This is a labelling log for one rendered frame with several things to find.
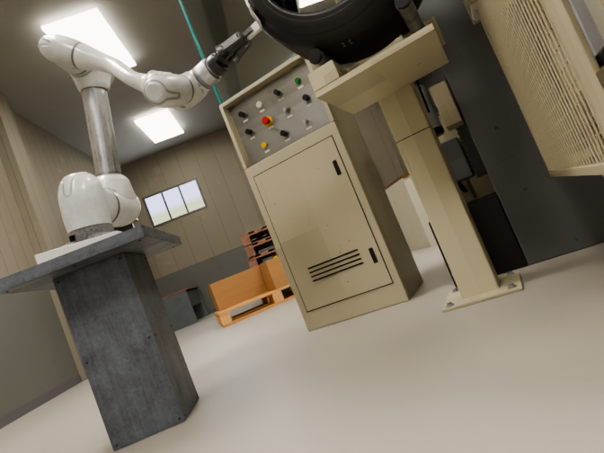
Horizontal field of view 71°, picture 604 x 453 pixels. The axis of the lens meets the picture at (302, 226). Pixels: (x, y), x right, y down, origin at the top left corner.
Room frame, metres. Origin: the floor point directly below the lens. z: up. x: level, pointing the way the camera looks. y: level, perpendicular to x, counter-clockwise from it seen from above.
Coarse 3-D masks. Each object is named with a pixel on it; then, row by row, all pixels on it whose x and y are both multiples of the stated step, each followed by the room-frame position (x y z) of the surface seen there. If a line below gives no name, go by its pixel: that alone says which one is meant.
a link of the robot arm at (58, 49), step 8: (40, 40) 1.55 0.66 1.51; (48, 40) 1.54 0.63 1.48; (56, 40) 1.53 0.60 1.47; (64, 40) 1.53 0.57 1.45; (72, 40) 1.53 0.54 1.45; (40, 48) 1.55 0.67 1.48; (48, 48) 1.54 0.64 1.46; (56, 48) 1.53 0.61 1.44; (64, 48) 1.52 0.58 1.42; (72, 48) 1.52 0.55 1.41; (48, 56) 1.56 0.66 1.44; (56, 56) 1.54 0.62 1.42; (64, 56) 1.53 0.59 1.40; (56, 64) 1.61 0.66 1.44; (64, 64) 1.56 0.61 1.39; (72, 64) 1.55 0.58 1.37; (72, 72) 1.64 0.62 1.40; (80, 72) 1.65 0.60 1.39
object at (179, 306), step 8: (192, 288) 8.19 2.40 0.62; (168, 296) 7.59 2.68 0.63; (176, 296) 7.62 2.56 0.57; (184, 296) 7.63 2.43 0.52; (192, 296) 8.18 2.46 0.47; (200, 296) 8.76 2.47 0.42; (168, 304) 7.60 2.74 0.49; (176, 304) 7.61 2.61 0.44; (184, 304) 7.63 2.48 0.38; (192, 304) 7.93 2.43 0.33; (200, 304) 8.75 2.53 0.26; (168, 312) 7.60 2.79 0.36; (176, 312) 7.61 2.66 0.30; (184, 312) 7.62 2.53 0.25; (192, 312) 7.63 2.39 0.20; (200, 312) 8.75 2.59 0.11; (176, 320) 7.61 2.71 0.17; (184, 320) 7.62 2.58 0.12; (192, 320) 7.63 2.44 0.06; (176, 328) 7.60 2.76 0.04
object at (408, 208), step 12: (396, 180) 4.25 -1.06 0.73; (408, 180) 4.09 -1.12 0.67; (396, 192) 4.40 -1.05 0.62; (408, 192) 4.08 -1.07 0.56; (396, 204) 4.55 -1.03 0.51; (408, 204) 4.21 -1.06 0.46; (420, 204) 4.09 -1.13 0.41; (396, 216) 4.71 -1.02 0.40; (408, 216) 4.35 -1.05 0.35; (420, 216) 4.08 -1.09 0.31; (408, 228) 4.51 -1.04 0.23; (420, 228) 4.17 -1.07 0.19; (408, 240) 4.66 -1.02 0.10; (420, 240) 4.31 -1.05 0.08; (432, 240) 4.08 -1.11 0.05
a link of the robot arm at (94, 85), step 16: (80, 80) 1.68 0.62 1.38; (96, 80) 1.69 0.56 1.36; (112, 80) 1.81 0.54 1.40; (96, 96) 1.70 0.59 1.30; (96, 112) 1.70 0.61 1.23; (96, 128) 1.70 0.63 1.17; (112, 128) 1.75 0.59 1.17; (96, 144) 1.70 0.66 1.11; (112, 144) 1.73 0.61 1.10; (96, 160) 1.70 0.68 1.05; (112, 160) 1.72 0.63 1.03; (96, 176) 1.72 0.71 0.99; (112, 176) 1.70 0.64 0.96; (128, 192) 1.73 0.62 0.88; (128, 208) 1.71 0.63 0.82; (112, 224) 1.68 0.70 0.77; (128, 224) 1.79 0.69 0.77
